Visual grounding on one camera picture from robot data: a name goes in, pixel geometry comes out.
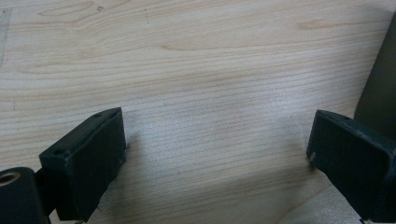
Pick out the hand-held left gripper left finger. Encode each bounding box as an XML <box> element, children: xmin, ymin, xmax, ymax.
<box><xmin>38</xmin><ymin>106</ymin><xmax>128</xmax><ymax>222</ymax></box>

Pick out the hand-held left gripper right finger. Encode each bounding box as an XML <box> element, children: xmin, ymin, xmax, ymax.
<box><xmin>306</xmin><ymin>109</ymin><xmax>396</xmax><ymax>224</ymax></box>

